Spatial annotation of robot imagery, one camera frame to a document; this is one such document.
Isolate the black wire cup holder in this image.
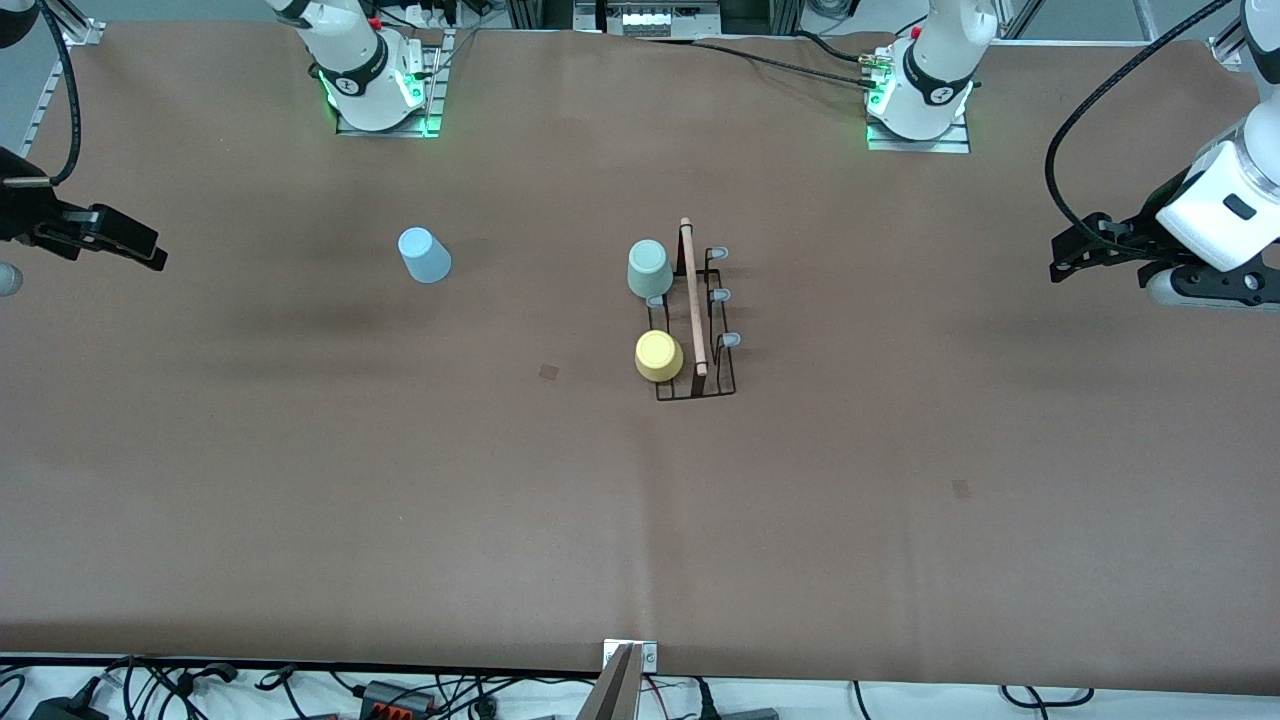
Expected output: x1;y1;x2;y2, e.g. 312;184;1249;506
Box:
645;217;743;403

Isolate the pale green plastic cup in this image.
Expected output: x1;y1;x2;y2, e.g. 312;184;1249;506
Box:
627;239;674;300

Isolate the yellow plastic cup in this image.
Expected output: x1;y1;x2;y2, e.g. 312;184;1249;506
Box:
635;330;686;383

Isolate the light blue plastic cup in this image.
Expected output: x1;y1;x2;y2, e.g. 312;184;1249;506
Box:
398;227;453;285

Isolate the black power adapter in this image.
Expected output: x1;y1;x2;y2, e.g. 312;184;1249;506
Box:
30;695;111;720

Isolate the white electronics box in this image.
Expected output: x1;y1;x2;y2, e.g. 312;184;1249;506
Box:
575;0;723;39

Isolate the brown table cover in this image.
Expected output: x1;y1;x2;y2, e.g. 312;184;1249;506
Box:
0;22;1280;696

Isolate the black orange connector box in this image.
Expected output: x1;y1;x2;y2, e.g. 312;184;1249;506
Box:
360;680;436;717

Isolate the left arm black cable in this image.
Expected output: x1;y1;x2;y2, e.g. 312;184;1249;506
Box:
1045;0;1241;236

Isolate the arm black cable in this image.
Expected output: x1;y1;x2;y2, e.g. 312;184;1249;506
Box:
1045;0;1241;236
0;0;81;191

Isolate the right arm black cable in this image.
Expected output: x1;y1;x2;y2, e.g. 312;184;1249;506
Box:
0;0;81;191

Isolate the perforated aluminium rail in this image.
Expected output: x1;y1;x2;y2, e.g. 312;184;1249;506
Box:
18;40;76;161

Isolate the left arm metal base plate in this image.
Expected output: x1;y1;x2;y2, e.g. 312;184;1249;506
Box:
866;108;972;154

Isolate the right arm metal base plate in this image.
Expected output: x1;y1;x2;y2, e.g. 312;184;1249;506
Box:
335;28;447;139

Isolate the thick black cable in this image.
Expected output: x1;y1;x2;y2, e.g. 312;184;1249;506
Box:
795;30;871;66

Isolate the thin black cable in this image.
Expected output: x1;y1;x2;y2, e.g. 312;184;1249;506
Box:
640;36;881;93

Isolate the grey angled post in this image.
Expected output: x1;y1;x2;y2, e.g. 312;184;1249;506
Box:
575;645;646;720

